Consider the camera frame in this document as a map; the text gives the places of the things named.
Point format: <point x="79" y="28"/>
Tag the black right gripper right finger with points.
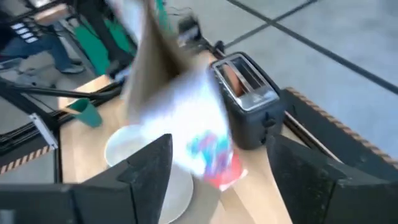
<point x="311" y="186"/>

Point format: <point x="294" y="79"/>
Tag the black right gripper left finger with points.
<point x="140" y="186"/>

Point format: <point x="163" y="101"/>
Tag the white red cereal box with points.
<point x="183" y="109"/>

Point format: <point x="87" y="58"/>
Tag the sliced bagel half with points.
<point x="231" y="81"/>

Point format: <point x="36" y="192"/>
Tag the cream round plate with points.
<point x="178" y="193"/>

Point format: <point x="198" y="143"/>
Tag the white ceramic bowl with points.
<point x="124" y="143"/>

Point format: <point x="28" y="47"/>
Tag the black cardboard edged panel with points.
<point x="326" y="140"/>

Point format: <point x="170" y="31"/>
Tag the black two-slot toaster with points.
<point x="248" y="124"/>

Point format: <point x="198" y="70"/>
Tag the teal green cup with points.
<point x="88" y="115"/>

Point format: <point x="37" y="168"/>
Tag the black yellow hazard tape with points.
<point x="21" y="160"/>

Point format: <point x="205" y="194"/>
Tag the green panel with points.
<point x="93" y="46"/>

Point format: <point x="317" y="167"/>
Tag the person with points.
<point x="46" y="46"/>

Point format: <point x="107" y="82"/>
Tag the black controller with white labels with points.
<point x="25" y="32"/>

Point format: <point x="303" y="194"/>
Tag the grey metal bracket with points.
<point x="43" y="130"/>

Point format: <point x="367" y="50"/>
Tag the black frame post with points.
<point x="105" y="37"/>

